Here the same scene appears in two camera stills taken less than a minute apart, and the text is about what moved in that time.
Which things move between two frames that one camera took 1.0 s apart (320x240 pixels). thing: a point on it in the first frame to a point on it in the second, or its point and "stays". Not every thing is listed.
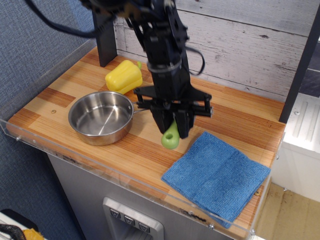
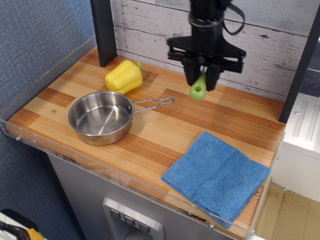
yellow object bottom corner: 32,234 stays
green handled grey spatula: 170,139 to 198,90
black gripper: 171,89 to 207,45
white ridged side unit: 296,168 stays
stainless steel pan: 102,118 stays
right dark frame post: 309,51 stays
